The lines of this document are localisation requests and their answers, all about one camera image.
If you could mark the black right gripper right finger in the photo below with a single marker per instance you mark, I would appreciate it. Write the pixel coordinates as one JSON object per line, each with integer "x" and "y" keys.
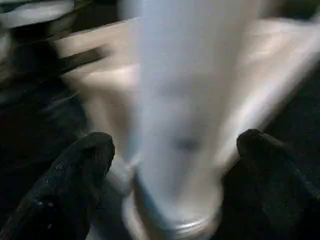
{"x": 275, "y": 190}

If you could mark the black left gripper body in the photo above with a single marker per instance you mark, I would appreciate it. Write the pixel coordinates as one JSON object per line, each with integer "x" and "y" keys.
{"x": 37, "y": 57}

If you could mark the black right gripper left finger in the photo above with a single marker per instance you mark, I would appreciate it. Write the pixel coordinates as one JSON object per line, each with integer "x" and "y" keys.
{"x": 62, "y": 187}

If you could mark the white plastic table top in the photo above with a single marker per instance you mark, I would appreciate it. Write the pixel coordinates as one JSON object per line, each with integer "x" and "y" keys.
{"x": 270, "y": 62}

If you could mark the white plastic table leg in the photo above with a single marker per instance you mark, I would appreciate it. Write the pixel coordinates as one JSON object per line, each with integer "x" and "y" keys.
{"x": 180, "y": 100}

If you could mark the black work mat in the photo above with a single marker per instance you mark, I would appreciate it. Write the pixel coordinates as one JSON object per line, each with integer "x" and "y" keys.
{"x": 37, "y": 112}

